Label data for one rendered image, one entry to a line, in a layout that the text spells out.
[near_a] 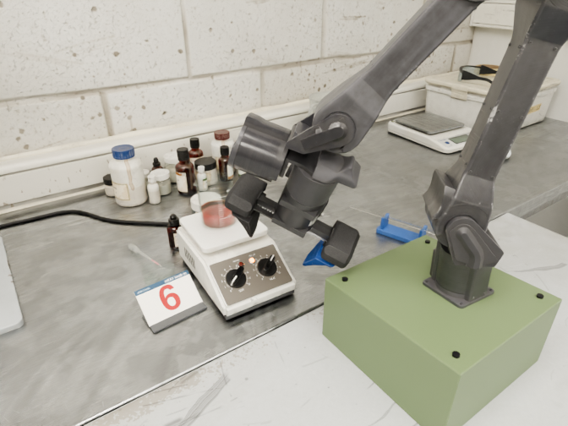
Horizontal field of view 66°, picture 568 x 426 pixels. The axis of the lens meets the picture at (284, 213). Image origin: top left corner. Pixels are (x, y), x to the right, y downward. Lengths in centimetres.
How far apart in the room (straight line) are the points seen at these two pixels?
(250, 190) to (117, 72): 63
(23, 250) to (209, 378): 50
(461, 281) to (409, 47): 28
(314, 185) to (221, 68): 79
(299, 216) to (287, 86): 86
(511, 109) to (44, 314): 70
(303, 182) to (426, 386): 27
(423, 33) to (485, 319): 33
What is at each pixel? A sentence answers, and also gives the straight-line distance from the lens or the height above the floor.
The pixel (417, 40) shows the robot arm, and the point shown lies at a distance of 48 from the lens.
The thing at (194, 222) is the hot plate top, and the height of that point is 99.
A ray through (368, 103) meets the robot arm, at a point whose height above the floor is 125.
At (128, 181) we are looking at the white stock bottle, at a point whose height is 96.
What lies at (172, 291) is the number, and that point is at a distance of 72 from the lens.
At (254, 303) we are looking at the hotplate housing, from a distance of 69.
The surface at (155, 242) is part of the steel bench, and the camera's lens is 90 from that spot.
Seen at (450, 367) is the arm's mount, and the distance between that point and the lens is 50.
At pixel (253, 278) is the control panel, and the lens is 70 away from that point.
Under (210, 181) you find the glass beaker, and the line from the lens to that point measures 76.
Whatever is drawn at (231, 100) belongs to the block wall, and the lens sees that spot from 127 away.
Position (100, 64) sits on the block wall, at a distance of 113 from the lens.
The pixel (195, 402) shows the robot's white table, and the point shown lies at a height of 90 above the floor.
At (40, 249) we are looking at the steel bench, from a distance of 96.
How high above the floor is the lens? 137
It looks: 29 degrees down
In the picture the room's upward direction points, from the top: straight up
